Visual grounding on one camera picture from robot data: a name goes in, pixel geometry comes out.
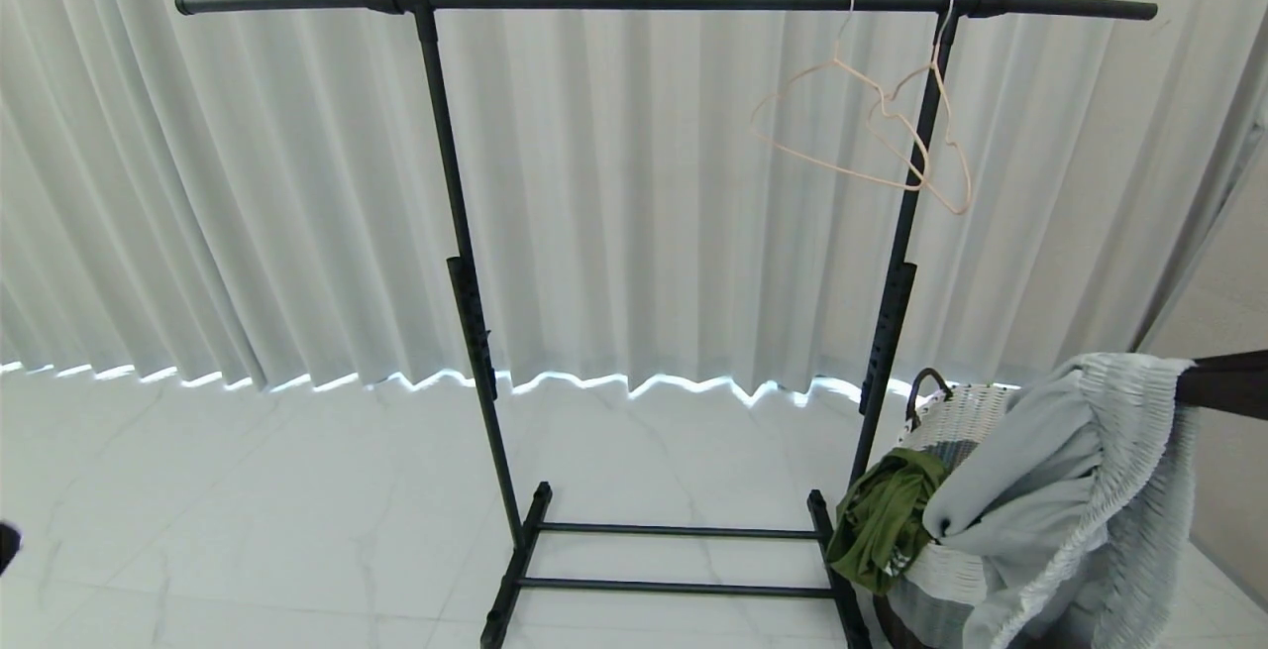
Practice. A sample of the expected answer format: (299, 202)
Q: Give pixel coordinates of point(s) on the pink clothes hanger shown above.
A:
(934, 62)
(838, 59)

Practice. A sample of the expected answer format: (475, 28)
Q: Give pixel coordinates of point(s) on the pale grey garment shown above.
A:
(1040, 471)

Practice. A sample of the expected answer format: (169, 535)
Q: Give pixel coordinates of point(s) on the white laundry basket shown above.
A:
(966, 416)

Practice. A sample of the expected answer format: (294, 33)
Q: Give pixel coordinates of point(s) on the white curtain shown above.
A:
(644, 183)

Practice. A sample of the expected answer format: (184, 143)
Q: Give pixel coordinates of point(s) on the green garment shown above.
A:
(882, 520)

